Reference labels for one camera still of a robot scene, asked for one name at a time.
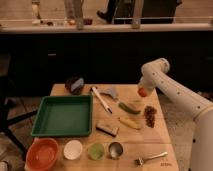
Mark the red apple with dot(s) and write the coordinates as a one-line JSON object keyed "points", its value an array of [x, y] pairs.
{"points": [[142, 92]]}

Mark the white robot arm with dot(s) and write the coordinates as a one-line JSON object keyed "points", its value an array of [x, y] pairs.
{"points": [[154, 75]]}

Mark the grey spatula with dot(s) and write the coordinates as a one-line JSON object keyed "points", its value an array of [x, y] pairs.
{"points": [[110, 92]]}

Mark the green pepper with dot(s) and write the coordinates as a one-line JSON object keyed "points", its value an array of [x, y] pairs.
{"points": [[128, 108]]}

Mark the dark bowl with sponge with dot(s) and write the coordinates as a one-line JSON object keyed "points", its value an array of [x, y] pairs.
{"points": [[74, 85]]}

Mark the grey block sponge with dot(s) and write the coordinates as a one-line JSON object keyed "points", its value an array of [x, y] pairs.
{"points": [[113, 131]]}

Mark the yellow banana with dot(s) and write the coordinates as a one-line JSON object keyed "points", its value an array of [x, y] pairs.
{"points": [[130, 123]]}

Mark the dark grape bunch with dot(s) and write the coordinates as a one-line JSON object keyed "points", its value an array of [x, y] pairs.
{"points": [[149, 114]]}

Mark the green plastic tray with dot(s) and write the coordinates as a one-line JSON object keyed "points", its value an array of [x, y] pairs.
{"points": [[64, 116]]}

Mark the silver metal cup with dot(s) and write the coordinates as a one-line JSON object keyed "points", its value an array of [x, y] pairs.
{"points": [[115, 150]]}

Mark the green small cup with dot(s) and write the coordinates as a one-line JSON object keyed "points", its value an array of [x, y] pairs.
{"points": [[96, 151]]}

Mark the white small bowl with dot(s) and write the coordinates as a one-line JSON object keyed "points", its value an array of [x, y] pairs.
{"points": [[73, 150]]}

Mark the silver fork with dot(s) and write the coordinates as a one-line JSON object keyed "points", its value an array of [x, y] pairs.
{"points": [[142, 160]]}

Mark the orange bowl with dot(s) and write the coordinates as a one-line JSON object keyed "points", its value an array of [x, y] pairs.
{"points": [[42, 154]]}

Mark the black office chair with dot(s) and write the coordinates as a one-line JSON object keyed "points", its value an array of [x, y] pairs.
{"points": [[5, 106]]}

